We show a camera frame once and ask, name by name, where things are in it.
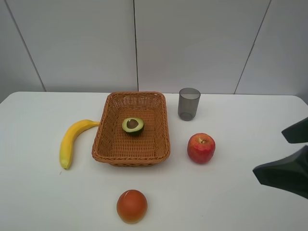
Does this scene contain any red apple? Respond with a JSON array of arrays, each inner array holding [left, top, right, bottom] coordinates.
[[187, 133, 216, 164]]

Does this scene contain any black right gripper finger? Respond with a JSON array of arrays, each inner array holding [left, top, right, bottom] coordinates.
[[282, 117, 308, 143], [253, 145, 308, 198]]

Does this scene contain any yellow banana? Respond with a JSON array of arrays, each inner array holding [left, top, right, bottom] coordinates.
[[59, 119, 100, 170]]

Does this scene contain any grey translucent plastic cup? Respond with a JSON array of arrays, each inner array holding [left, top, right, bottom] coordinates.
[[178, 88, 201, 121]]

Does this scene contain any orange round fruit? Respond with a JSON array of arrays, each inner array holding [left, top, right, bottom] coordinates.
[[116, 190, 148, 224]]

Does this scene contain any brown wicker basket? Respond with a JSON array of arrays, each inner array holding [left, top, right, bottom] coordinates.
[[92, 91, 170, 167]]

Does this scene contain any halved green avocado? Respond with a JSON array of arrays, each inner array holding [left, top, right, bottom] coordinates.
[[121, 117, 144, 136]]

